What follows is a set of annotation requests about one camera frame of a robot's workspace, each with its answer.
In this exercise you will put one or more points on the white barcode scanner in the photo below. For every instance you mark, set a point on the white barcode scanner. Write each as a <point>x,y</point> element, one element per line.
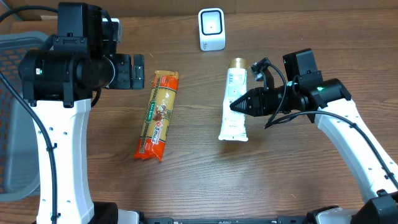
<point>211,27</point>

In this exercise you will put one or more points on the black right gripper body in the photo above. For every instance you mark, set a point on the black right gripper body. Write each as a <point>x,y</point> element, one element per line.
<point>268,101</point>

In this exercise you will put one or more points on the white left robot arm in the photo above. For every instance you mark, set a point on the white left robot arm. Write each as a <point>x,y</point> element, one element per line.
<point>60,83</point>

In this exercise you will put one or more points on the white tube gold cap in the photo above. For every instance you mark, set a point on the white tube gold cap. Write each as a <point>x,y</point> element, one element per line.
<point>233,123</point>

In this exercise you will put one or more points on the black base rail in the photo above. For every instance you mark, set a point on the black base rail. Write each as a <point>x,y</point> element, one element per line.
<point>278,220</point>

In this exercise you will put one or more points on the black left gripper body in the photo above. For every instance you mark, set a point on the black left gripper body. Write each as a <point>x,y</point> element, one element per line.
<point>137,72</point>

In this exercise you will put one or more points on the orange spaghetti packet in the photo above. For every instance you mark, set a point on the orange spaghetti packet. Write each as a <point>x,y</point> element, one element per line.
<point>155,129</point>

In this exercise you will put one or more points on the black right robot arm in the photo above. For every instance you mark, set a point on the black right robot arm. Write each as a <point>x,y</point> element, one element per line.
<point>330,106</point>

